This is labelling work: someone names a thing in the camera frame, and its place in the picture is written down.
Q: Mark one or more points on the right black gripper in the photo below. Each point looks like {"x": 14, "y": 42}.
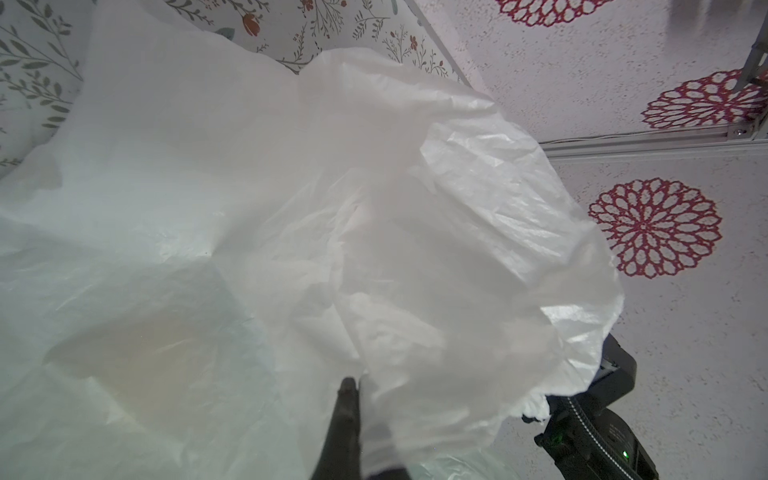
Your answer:
{"x": 587, "y": 440}

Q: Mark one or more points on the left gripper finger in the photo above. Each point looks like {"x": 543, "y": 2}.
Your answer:
{"x": 340, "y": 455}

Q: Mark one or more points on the white plastic bag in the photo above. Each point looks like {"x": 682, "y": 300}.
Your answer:
{"x": 210, "y": 244}

